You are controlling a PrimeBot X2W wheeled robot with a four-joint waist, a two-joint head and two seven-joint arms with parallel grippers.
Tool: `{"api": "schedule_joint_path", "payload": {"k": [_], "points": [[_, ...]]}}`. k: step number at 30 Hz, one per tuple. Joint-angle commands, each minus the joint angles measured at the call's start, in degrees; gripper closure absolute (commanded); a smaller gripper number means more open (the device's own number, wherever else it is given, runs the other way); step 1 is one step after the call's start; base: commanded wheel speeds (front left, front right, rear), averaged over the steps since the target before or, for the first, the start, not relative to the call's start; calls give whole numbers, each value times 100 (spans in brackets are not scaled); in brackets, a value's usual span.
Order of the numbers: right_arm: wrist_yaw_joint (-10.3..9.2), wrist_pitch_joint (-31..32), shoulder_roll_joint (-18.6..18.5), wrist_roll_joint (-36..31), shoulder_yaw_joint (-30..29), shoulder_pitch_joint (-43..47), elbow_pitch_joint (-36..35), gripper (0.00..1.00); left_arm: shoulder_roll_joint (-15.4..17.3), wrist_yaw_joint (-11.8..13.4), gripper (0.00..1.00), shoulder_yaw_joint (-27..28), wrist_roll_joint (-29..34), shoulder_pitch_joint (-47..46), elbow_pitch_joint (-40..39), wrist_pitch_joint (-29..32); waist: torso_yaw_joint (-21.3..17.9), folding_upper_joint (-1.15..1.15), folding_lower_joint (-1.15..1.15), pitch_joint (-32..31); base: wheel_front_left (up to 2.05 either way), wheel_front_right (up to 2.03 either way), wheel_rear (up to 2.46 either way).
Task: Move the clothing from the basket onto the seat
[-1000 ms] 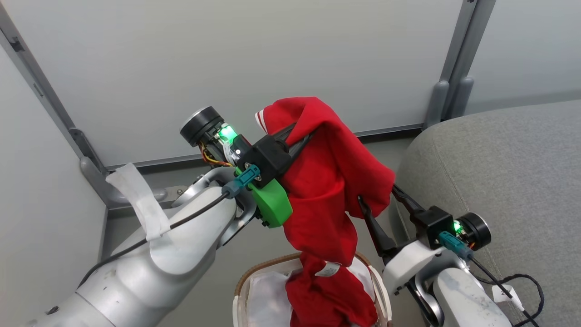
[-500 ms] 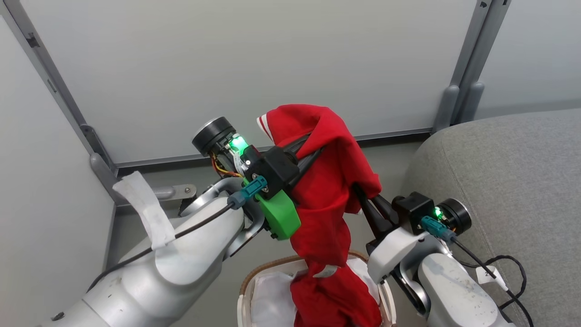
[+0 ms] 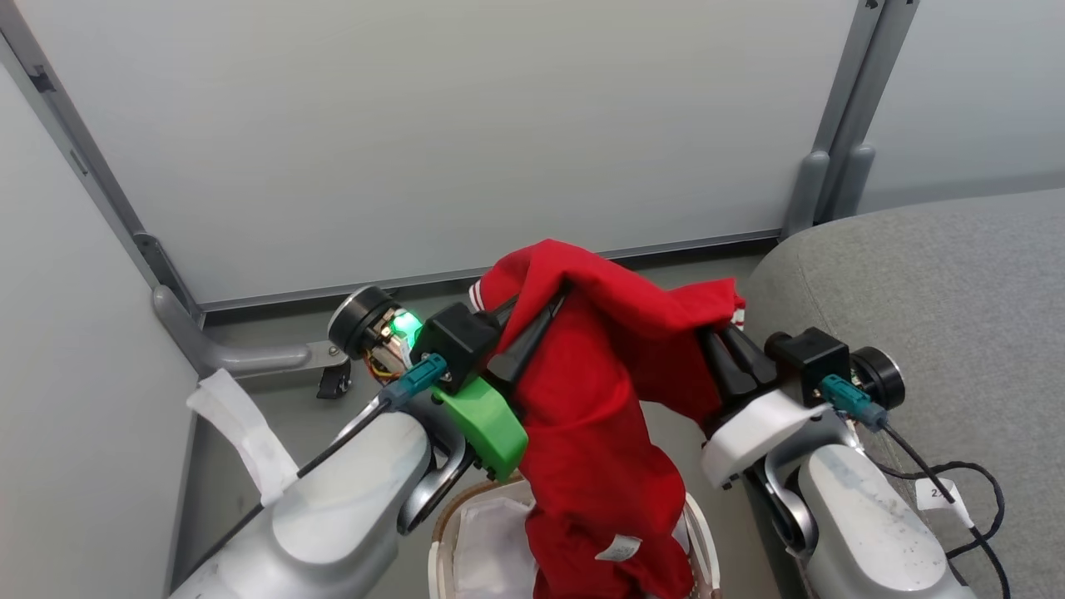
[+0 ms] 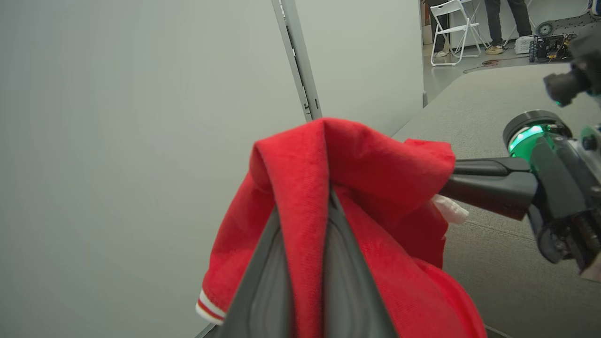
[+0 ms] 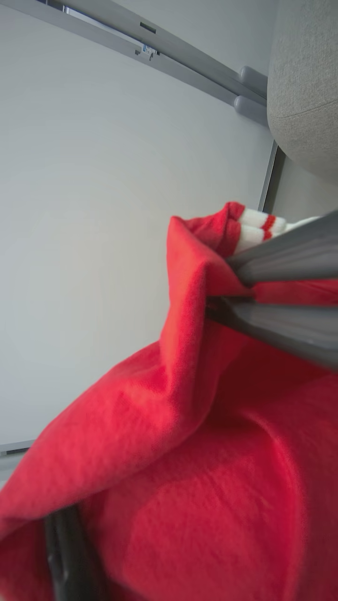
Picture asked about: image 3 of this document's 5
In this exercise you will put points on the white tape strip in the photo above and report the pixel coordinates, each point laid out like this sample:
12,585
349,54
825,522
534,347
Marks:
250,433

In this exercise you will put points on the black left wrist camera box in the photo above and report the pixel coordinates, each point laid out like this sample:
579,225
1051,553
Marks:
453,341

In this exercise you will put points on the grey fabric sofa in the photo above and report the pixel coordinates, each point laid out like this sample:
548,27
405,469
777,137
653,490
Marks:
948,316

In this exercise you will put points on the white cloth in basket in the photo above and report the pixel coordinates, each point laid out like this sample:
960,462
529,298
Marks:
495,549

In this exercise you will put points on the grey partition base rail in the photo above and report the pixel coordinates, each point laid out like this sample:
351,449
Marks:
466,274

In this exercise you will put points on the black caster wheel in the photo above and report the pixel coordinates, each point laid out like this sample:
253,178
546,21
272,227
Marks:
334,383

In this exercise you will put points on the red garment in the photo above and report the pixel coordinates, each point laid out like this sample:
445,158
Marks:
599,416

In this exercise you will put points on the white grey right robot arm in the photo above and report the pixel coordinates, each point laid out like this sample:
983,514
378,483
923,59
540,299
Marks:
865,524

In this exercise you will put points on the grey partition foot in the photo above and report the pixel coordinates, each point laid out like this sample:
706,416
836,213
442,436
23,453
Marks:
225,353

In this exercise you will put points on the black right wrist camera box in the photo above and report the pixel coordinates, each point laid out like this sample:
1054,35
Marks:
811,362

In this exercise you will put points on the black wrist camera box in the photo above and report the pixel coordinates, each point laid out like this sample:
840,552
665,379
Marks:
811,362
453,341

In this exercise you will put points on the white laundry basket brown rim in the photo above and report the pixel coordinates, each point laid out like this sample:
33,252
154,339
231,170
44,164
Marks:
441,541

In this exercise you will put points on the grey single partition post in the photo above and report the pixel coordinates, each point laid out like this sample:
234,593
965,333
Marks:
91,175

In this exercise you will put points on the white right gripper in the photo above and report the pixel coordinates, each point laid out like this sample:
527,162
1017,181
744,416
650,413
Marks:
757,437

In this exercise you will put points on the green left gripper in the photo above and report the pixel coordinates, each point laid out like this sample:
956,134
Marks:
487,424

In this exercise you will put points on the grey double partition post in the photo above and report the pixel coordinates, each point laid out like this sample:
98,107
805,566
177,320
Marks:
844,125

